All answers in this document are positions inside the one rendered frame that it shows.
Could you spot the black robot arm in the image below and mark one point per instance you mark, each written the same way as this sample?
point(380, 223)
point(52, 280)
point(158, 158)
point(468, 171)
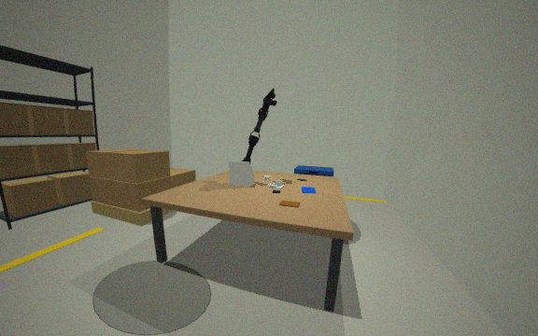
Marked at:
point(253, 140)

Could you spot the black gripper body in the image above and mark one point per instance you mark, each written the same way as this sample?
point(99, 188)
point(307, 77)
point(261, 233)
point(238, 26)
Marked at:
point(270, 95)

